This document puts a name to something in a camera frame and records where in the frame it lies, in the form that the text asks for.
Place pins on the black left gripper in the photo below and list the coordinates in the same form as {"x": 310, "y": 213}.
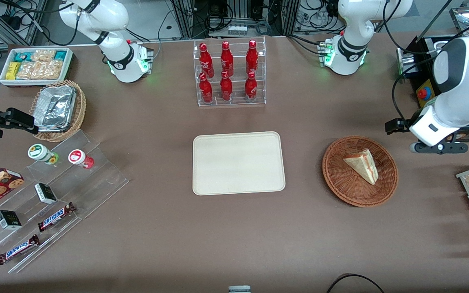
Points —
{"x": 397, "y": 124}

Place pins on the triangular sandwich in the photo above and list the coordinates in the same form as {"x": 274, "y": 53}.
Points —
{"x": 364, "y": 167}

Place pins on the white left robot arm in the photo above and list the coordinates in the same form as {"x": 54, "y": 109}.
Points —
{"x": 352, "y": 24}

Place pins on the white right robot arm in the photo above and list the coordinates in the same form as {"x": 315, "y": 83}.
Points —
{"x": 120, "y": 61}

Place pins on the light wicker basket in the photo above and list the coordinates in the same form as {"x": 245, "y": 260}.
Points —
{"x": 80, "y": 110}

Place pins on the brown wicker basket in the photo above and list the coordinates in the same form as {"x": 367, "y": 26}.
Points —
{"x": 340, "y": 179}

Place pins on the beige plastic tray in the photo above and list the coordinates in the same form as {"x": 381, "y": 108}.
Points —
{"x": 238, "y": 162}

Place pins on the green lid yogurt cup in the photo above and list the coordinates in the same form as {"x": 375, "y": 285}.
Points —
{"x": 39, "y": 152}

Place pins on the aluminium foil container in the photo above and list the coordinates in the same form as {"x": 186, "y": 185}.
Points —
{"x": 55, "y": 108}

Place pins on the red emergency button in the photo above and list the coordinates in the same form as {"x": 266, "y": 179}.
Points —
{"x": 424, "y": 93}

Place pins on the white snack bin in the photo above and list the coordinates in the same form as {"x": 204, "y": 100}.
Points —
{"x": 35, "y": 82}

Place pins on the yellow snack pack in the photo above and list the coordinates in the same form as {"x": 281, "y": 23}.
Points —
{"x": 12, "y": 70}

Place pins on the clear cracker bag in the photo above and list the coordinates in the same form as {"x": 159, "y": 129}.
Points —
{"x": 43, "y": 55}
{"x": 41, "y": 70}

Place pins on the teal snack pack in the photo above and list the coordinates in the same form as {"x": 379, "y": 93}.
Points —
{"x": 60, "y": 55}
{"x": 23, "y": 56}

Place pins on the red lid yogurt cup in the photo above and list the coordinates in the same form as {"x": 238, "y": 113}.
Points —
{"x": 77, "y": 157}

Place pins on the small black carton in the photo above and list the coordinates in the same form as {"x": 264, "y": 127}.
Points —
{"x": 45, "y": 193}
{"x": 8, "y": 220}

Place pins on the black food warmer cabinet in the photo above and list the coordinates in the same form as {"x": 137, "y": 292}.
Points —
{"x": 419, "y": 47}

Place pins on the stainless steel pan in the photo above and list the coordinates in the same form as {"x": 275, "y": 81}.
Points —
{"x": 433, "y": 44}

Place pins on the clear acrylic stepped stand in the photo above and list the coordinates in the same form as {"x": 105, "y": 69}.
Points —
{"x": 96, "y": 183}

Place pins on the brown snickers bar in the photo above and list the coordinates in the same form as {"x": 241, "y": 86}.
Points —
{"x": 55, "y": 217}
{"x": 18, "y": 250}

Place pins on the red cola bottle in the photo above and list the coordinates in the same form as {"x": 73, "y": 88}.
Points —
{"x": 251, "y": 88}
{"x": 226, "y": 88}
{"x": 206, "y": 90}
{"x": 206, "y": 61}
{"x": 252, "y": 59}
{"x": 226, "y": 60}

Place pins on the clear acrylic bottle rack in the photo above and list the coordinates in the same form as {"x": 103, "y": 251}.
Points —
{"x": 238, "y": 101}

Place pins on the white power strip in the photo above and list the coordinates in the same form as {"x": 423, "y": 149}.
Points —
{"x": 237, "y": 30}

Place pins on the grey device at table edge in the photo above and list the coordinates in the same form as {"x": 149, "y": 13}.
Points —
{"x": 239, "y": 289}

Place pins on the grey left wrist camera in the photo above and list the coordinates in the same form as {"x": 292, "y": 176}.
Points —
{"x": 438, "y": 147}

